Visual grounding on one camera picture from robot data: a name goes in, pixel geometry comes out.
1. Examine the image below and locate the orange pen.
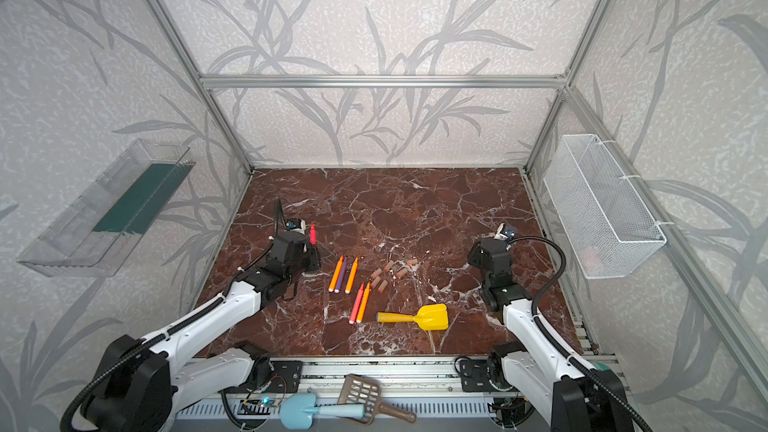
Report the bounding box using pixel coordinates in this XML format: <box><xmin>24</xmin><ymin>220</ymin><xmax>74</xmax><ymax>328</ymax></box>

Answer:
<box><xmin>328</xmin><ymin>256</ymin><xmax>345</xmax><ymax>292</ymax></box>
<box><xmin>345</xmin><ymin>257</ymin><xmax>359</xmax><ymax>294</ymax></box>
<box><xmin>356</xmin><ymin>282</ymin><xmax>371</xmax><ymax>323</ymax></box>

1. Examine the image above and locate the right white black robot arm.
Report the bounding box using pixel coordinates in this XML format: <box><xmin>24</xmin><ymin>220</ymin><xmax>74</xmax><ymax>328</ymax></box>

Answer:
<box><xmin>467</xmin><ymin>233</ymin><xmax>651</xmax><ymax>431</ymax></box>

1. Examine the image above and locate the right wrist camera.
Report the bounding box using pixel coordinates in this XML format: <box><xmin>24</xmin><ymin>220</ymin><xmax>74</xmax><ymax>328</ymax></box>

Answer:
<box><xmin>494</xmin><ymin>223</ymin><xmax>518</xmax><ymax>243</ymax></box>

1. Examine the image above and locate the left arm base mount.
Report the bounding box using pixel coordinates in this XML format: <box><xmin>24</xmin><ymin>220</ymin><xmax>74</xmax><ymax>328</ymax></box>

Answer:
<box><xmin>240</xmin><ymin>360</ymin><xmax>303</xmax><ymax>394</ymax></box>

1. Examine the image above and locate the yellow toy shovel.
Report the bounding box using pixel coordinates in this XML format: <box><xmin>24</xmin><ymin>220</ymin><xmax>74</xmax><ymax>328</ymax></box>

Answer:
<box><xmin>376</xmin><ymin>304</ymin><xmax>449</xmax><ymax>331</ymax></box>

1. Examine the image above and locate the red marker pen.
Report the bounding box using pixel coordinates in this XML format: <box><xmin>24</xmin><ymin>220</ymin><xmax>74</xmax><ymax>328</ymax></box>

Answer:
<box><xmin>309</xmin><ymin>222</ymin><xmax>317</xmax><ymax>245</ymax></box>

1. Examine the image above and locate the purple marker pen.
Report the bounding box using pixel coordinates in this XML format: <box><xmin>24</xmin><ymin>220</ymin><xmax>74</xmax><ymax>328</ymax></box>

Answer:
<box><xmin>334</xmin><ymin>256</ymin><xmax>348</xmax><ymax>293</ymax></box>

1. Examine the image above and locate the clear plastic wall tray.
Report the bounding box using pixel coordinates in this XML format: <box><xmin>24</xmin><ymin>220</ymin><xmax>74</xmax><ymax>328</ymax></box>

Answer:
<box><xmin>17</xmin><ymin>139</ymin><xmax>196</xmax><ymax>278</ymax></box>

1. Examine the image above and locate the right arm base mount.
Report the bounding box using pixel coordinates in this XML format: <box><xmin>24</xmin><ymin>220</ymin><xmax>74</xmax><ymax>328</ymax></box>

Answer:
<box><xmin>453</xmin><ymin>356</ymin><xmax>512</xmax><ymax>393</ymax></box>

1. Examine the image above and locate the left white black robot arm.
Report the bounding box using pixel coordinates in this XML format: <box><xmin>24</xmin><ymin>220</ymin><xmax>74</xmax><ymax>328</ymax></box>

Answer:
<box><xmin>60</xmin><ymin>229</ymin><xmax>320</xmax><ymax>431</ymax></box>

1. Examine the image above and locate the white wire mesh basket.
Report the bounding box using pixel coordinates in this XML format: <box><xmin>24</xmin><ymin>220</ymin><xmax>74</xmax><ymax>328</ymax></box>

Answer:
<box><xmin>544</xmin><ymin>134</ymin><xmax>667</xmax><ymax>280</ymax></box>

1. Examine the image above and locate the red pen lower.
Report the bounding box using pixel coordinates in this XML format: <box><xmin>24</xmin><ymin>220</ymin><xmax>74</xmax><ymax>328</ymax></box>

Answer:
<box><xmin>348</xmin><ymin>284</ymin><xmax>366</xmax><ymax>324</ymax></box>

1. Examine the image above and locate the brown slotted scoop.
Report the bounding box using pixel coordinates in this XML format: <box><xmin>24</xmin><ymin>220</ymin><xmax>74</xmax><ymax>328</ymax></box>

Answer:
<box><xmin>337</xmin><ymin>374</ymin><xmax>417</xmax><ymax>425</ymax></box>

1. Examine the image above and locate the light blue toy shovel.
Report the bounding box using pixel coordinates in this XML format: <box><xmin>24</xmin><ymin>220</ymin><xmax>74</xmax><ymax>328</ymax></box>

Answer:
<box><xmin>279</xmin><ymin>393</ymin><xmax>365</xmax><ymax>430</ymax></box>

